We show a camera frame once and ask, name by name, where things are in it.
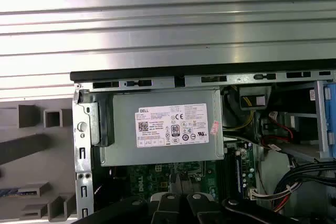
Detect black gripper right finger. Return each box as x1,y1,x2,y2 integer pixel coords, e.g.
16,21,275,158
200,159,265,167
180,175,292,224

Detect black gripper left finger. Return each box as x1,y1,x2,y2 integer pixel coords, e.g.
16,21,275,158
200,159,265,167
77,174,184,224

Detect green motherboard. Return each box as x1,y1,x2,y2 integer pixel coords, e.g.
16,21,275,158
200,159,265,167
93,140,258,209

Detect black RAM slot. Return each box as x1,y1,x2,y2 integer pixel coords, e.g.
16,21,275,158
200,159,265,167
225,144,236,201

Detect dark installed RAM stick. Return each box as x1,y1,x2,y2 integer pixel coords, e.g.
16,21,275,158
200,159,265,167
235,153,244,195

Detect grey power supply white label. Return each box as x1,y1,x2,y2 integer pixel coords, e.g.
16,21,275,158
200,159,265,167
90,89,225,168

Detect black open PC case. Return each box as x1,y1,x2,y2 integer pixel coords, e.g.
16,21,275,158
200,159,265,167
69,61,336,224

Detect grey parts rack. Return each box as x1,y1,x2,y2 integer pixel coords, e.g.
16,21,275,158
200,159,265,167
0,100,77,224

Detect grey metal drive cage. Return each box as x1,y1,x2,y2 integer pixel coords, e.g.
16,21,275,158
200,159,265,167
312,78,336,161

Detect blue RAM stick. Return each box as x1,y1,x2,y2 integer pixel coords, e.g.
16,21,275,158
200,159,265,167
0,187,39,198

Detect blue plastic drive carrier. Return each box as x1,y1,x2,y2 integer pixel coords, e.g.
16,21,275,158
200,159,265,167
324,81,336,156

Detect multicoloured power wire bundle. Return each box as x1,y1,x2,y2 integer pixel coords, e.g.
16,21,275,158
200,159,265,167
248,182,292,214

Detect yellow power wire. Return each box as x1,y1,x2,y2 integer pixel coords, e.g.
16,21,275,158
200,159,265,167
222,95,256,133

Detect black cable bundle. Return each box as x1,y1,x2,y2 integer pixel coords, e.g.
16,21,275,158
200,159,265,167
272,159,336,209

